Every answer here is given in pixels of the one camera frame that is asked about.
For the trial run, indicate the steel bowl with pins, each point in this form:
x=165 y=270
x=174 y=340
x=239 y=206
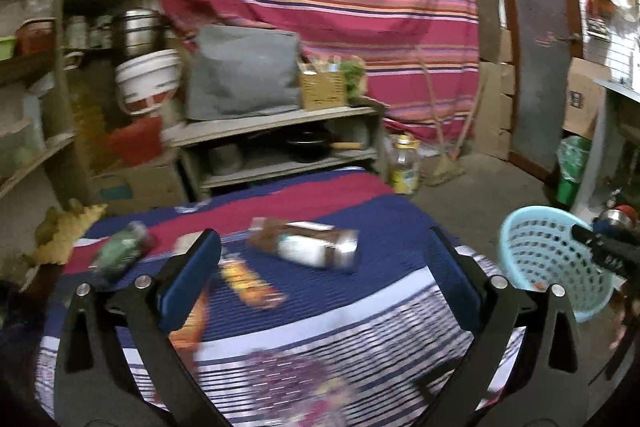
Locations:
x=612 y=217

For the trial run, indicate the low wooden shelf table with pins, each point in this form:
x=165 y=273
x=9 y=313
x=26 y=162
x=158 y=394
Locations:
x=270 y=122

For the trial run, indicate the light blue plastic basket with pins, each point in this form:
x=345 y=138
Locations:
x=550 y=314

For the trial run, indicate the steel pot red rim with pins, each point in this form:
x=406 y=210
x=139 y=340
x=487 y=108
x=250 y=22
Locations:
x=629 y=214

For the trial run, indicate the flattened cardboard pieces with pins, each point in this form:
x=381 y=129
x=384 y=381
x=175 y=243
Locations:
x=492 y=107

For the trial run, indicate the cluster of small jars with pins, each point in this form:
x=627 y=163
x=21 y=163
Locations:
x=87 y=32

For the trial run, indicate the orange snack wrapper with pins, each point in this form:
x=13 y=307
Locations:
x=192 y=324

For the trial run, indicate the open cardboard box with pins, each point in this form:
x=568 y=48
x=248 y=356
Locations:
x=582 y=102

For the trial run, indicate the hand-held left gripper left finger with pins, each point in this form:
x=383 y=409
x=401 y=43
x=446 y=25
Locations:
x=192 y=277

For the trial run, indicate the oil bottle yellow label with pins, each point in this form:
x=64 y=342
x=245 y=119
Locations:
x=404 y=172

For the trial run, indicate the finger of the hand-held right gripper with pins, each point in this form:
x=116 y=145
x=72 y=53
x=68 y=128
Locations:
x=584 y=234

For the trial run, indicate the red plastic basin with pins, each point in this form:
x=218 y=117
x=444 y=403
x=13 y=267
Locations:
x=135 y=142

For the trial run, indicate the clear plastic container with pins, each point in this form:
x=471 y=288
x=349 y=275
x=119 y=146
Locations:
x=20 y=147

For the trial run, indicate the grey door wooden frame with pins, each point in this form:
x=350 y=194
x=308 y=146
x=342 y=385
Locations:
x=540 y=32

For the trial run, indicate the printed checked bedsheet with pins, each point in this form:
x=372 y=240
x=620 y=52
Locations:
x=350 y=322

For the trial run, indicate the wooden shelf unit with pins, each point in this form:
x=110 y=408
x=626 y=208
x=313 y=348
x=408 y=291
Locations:
x=65 y=107

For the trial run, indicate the straw broom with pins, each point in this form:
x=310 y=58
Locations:
x=442 y=169

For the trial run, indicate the green plastic tray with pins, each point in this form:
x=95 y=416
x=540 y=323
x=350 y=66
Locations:
x=7 y=49

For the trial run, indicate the yellow oil jug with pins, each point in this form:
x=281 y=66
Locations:
x=92 y=122

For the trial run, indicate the grey fabric bag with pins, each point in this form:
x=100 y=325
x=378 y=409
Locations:
x=245 y=72

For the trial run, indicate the glass spice jar silver lid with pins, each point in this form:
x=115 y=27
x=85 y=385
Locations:
x=305 y=244

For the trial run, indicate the dark jar green label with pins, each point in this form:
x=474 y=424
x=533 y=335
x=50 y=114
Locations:
x=120 y=252

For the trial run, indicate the green leafy vegetables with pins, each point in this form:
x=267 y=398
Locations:
x=354 y=77

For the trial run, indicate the white plastic bucket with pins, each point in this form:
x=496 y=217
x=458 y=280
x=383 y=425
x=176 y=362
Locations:
x=147 y=79

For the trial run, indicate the stacked steel pot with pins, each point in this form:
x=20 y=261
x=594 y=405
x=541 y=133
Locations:
x=139 y=32

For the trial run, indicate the wooden utensil holder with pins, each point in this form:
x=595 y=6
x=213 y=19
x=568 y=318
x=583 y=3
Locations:
x=322 y=89

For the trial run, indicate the green plastic bag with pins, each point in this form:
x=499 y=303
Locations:
x=572 y=167

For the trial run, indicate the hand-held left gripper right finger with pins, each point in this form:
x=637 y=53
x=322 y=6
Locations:
x=457 y=292

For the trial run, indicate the small dark orange wrapper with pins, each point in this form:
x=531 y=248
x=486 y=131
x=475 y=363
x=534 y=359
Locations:
x=250 y=282

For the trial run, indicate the brown cardboard box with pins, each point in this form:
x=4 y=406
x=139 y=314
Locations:
x=145 y=187

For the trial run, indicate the yellow egg tray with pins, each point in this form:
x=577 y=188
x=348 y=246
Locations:
x=65 y=232

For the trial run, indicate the clear bead packet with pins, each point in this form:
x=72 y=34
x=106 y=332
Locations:
x=295 y=382

